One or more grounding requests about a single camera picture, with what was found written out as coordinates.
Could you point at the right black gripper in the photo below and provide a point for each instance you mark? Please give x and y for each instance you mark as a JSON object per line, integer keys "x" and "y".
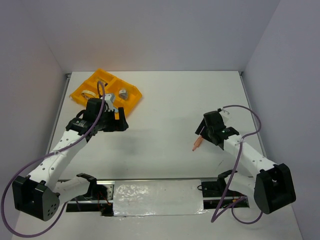
{"x": 203, "y": 133}

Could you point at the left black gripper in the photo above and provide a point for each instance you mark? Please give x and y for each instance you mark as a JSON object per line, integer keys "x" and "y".
{"x": 119, "y": 125}

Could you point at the jar of paper clips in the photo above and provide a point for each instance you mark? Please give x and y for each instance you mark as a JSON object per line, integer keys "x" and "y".
{"x": 123, "y": 94}

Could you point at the clear tape roll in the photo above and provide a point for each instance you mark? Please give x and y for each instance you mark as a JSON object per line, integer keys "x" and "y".
{"x": 87, "y": 94}

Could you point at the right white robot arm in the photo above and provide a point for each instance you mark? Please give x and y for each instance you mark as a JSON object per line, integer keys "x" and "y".
{"x": 267, "y": 185}

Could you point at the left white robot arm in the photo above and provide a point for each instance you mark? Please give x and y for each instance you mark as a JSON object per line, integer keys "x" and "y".
{"x": 40, "y": 193}

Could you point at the yellow compartment tray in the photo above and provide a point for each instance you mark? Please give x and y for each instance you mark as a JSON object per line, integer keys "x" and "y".
{"x": 114, "y": 85}

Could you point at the silver foil covered plate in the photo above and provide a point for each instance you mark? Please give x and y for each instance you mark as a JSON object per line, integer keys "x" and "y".
{"x": 157, "y": 198}

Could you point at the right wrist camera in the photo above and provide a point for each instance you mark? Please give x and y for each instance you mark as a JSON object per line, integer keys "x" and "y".
{"x": 224, "y": 114}

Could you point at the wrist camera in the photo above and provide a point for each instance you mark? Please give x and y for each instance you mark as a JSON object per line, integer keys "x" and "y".
{"x": 109, "y": 101}
{"x": 224, "y": 114}

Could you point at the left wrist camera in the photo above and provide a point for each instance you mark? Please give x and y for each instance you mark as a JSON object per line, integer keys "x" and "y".
{"x": 109, "y": 101}

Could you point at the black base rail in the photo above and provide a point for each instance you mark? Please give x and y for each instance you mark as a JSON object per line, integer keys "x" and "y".
{"x": 102, "y": 202}

